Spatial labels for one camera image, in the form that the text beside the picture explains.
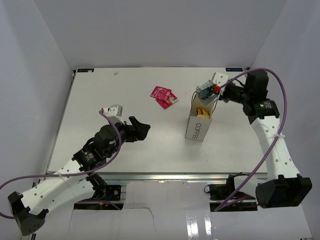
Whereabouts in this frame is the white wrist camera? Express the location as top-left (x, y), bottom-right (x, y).
top-left (211, 72), bottom-right (230, 88)
top-left (101, 104), bottom-right (124, 124)

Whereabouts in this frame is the white coffee paper bag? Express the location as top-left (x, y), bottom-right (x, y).
top-left (184, 93), bottom-right (216, 142)

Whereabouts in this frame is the pink candy packet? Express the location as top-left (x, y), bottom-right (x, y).
top-left (150, 86), bottom-right (172, 101)
top-left (155, 92), bottom-right (179, 110)

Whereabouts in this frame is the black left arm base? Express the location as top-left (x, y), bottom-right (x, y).
top-left (76, 185), bottom-right (122, 204)

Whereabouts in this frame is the aluminium table front rail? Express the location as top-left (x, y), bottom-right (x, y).
top-left (98, 172), bottom-right (235, 182)

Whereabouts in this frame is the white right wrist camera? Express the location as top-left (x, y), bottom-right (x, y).
top-left (211, 72), bottom-right (230, 88)

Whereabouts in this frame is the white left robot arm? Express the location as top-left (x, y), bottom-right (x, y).
top-left (7, 116), bottom-right (151, 236)

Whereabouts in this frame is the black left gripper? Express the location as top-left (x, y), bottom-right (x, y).
top-left (106, 116), bottom-right (150, 158)

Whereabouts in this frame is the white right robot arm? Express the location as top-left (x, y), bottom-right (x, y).
top-left (214, 67), bottom-right (312, 211)

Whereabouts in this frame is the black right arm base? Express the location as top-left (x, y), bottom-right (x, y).
top-left (204, 183), bottom-right (258, 210)

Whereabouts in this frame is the yellow snack bar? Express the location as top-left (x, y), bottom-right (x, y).
top-left (196, 107), bottom-right (210, 119)

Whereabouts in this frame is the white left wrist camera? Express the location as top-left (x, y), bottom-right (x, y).
top-left (101, 104), bottom-right (124, 124)

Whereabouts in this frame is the silver blue snack packet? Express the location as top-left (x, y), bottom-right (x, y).
top-left (196, 80), bottom-right (218, 106)

